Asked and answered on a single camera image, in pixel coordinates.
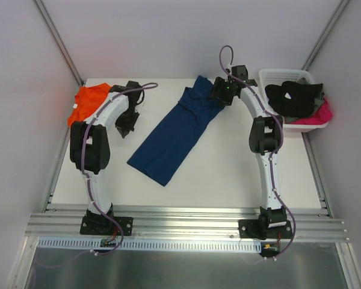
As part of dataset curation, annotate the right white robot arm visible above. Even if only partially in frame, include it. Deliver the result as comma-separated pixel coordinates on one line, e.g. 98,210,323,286
211,66,294,240

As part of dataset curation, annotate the white slotted cable duct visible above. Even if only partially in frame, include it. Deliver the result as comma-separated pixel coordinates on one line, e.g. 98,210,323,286
38,237,261,253

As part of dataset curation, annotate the navy blue t-shirt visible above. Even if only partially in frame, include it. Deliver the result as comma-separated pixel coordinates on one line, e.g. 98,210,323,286
127,75,224,187

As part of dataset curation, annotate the black t-shirt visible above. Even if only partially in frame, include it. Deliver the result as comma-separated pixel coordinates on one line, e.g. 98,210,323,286
265,81,323,119

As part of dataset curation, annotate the left corner aluminium profile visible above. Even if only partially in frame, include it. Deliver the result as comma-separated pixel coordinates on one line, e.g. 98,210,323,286
32,0,85,86

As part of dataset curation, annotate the right corner aluminium profile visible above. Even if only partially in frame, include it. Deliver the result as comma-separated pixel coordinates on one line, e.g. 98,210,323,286
301,0,353,70

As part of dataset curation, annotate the pink t-shirt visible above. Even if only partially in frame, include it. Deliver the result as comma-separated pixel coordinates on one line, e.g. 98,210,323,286
285,98,333,125

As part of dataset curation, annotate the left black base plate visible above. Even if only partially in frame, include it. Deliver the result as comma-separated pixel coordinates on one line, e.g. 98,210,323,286
79,214,134,236

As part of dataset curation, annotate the corner aluminium profile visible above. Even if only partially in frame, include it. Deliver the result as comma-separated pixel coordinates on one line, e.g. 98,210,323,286
301,0,353,70
32,0,85,86

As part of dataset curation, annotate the aluminium mounting rail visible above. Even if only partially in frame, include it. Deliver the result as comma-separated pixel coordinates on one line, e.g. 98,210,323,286
25,204,351,243

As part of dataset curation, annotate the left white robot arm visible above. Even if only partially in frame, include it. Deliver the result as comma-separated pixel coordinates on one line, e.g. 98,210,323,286
68,81,144,235

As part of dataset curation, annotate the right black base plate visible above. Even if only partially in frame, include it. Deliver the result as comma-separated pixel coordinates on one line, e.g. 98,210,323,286
238,219,293,240

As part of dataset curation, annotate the white plastic laundry basket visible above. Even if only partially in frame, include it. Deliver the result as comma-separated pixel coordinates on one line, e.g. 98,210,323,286
259,69,333,132

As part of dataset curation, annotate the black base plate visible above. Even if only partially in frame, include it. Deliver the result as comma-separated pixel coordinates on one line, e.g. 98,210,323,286
238,219,293,240
79,214,134,236

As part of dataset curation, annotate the orange folded t-shirt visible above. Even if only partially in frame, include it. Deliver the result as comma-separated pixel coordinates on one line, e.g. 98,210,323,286
67,83,111,127

